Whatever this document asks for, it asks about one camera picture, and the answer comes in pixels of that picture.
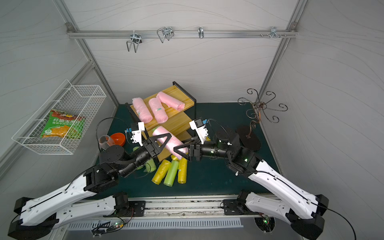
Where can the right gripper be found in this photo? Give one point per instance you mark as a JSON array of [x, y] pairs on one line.
[[193, 151]]

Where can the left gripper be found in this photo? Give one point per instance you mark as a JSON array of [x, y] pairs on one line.
[[151, 147]]

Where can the pink roll front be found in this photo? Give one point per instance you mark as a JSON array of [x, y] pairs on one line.
[[174, 142]]

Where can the pink roll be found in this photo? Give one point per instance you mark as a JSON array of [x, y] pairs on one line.
[[158, 110], [171, 102], [142, 110], [174, 142]]

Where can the green roll front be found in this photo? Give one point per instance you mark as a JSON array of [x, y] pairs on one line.
[[171, 174]]

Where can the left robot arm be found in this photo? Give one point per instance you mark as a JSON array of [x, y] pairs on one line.
[[36, 218]]

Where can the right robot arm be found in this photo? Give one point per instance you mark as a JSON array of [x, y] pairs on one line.
[[226, 144]]

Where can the green roll beside shelf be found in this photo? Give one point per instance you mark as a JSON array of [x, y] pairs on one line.
[[150, 166]]

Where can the wooden three-tier shelf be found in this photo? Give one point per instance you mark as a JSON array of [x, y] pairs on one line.
[[178, 122]]

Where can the yellow roll lying diagonal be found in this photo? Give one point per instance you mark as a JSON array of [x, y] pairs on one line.
[[174, 158]]

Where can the orange plastic bowl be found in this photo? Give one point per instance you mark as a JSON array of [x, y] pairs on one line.
[[119, 139]]

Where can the clear plastic goblet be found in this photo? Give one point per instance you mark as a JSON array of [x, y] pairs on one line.
[[105, 142]]

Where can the green snack bag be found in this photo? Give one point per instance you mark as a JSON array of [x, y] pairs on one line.
[[62, 124]]

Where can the metal hook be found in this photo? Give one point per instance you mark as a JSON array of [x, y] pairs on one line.
[[165, 33], [201, 32], [134, 42], [273, 34]]

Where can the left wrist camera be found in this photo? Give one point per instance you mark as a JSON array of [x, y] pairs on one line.
[[134, 133]]

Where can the copper wire jewelry stand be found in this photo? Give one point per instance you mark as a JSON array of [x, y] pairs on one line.
[[258, 107]]

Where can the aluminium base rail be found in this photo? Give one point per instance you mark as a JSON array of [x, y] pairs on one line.
[[183, 205]]

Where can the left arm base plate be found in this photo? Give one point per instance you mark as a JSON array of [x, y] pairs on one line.
[[132, 209]]

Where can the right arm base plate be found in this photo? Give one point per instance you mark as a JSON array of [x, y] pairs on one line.
[[234, 208]]

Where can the white wire basket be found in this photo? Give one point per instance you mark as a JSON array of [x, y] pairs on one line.
[[79, 100]]

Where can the aluminium top rail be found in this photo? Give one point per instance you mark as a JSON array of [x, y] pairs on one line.
[[73, 33]]

